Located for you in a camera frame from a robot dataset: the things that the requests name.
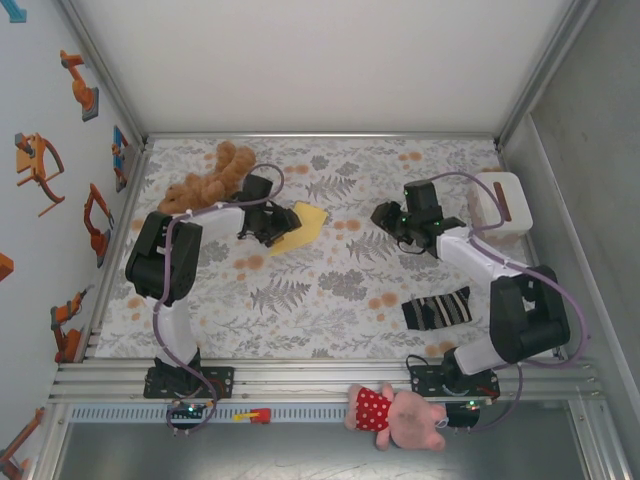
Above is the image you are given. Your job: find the aluminium frame post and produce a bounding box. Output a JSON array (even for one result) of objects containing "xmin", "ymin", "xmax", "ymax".
[
  {"xmin": 493, "ymin": 0, "xmax": 600, "ymax": 151},
  {"xmin": 58, "ymin": 0, "xmax": 154, "ymax": 151}
]

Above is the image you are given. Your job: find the white tissue box brown slot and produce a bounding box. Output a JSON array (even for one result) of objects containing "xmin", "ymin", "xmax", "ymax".
[{"xmin": 469, "ymin": 171, "xmax": 534, "ymax": 246}]

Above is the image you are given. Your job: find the blue orange wall sticker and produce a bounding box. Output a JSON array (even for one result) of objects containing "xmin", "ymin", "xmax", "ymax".
[{"xmin": 110, "ymin": 124, "xmax": 132, "ymax": 194}]

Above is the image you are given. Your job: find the perforated grey cable duct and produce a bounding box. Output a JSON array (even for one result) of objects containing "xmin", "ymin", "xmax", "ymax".
[{"xmin": 68, "ymin": 405, "xmax": 351, "ymax": 424}]

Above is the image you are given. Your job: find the slim aluminium side rail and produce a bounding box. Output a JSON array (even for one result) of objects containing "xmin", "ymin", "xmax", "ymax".
[{"xmin": 82, "ymin": 144, "xmax": 151, "ymax": 361}]

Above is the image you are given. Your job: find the yellow paper sheet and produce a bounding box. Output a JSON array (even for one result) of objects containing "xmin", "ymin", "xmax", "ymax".
[{"xmin": 268, "ymin": 200, "xmax": 329, "ymax": 258}]

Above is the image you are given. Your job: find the pink plush pig red dress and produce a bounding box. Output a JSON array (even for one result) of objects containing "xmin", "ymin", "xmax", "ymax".
[{"xmin": 343, "ymin": 381, "xmax": 448, "ymax": 454}]

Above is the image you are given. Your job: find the thin aluminium frame rail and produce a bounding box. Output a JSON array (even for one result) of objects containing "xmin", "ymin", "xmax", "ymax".
[{"xmin": 144, "ymin": 131, "xmax": 501, "ymax": 142}]

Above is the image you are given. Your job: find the wide grooved aluminium rail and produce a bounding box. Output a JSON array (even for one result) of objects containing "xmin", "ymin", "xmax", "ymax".
[{"xmin": 48, "ymin": 357, "xmax": 607, "ymax": 405}]

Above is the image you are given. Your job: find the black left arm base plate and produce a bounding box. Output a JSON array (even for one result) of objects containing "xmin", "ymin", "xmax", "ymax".
[{"xmin": 143, "ymin": 366, "xmax": 236, "ymax": 400}]

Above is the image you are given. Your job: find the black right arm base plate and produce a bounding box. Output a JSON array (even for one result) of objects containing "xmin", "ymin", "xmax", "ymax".
[{"xmin": 408, "ymin": 363, "xmax": 500, "ymax": 401}]

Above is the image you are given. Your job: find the black white striped sock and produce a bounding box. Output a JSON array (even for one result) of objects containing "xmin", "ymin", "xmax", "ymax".
[{"xmin": 401, "ymin": 285, "xmax": 474, "ymax": 332}]

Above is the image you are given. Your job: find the orange curved gripper wall sticker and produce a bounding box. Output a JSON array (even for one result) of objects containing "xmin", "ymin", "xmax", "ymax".
[{"xmin": 13, "ymin": 132, "xmax": 66, "ymax": 217}]

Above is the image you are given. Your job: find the brown teddy bear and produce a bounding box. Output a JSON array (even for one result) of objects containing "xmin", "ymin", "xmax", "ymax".
[{"xmin": 156, "ymin": 140, "xmax": 257, "ymax": 216}]

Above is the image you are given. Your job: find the floral patterned table mat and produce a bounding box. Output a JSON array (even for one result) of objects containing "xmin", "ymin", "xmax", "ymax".
[{"xmin": 94, "ymin": 137, "xmax": 554, "ymax": 360}]

